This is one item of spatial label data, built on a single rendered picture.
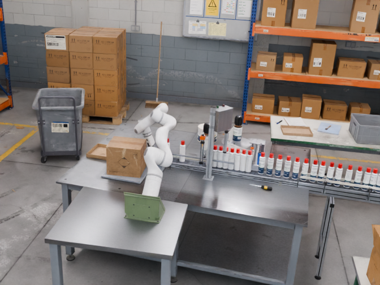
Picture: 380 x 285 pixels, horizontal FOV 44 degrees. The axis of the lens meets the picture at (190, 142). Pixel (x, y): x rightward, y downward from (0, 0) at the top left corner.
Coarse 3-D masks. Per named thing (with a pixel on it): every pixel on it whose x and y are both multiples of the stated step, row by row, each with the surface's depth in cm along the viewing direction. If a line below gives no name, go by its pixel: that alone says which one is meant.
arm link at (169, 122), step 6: (162, 120) 384; (168, 120) 385; (174, 120) 388; (168, 126) 381; (174, 126) 387; (156, 132) 377; (162, 132) 374; (168, 132) 380; (156, 138) 373; (162, 138) 371; (162, 144) 370; (168, 150) 367; (168, 156) 363; (162, 162) 361; (168, 162) 363
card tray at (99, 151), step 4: (96, 144) 461; (100, 144) 464; (104, 144) 462; (92, 148) 453; (96, 148) 461; (100, 148) 462; (104, 148) 462; (88, 152) 445; (92, 152) 452; (96, 152) 453; (100, 152) 453; (104, 152) 454; (88, 156) 442; (92, 156) 440; (96, 156) 439; (100, 156) 438; (104, 156) 437
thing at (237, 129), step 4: (236, 116) 465; (240, 116) 465; (236, 120) 465; (240, 120) 465; (236, 124) 467; (240, 124) 467; (236, 128) 468; (240, 128) 468; (236, 132) 469; (240, 132) 470; (236, 136) 471; (240, 136) 472; (232, 140) 476; (236, 140) 472; (240, 140) 474
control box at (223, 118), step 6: (222, 108) 395; (228, 108) 395; (216, 114) 390; (222, 114) 390; (228, 114) 395; (216, 120) 391; (222, 120) 393; (228, 120) 398; (216, 126) 393; (222, 126) 395; (228, 126) 401
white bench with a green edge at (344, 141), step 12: (276, 120) 569; (312, 120) 575; (324, 120) 578; (276, 132) 533; (348, 132) 544; (288, 144) 522; (300, 144) 520; (312, 144) 513; (324, 144) 511; (336, 144) 509; (348, 144) 511; (360, 144) 513
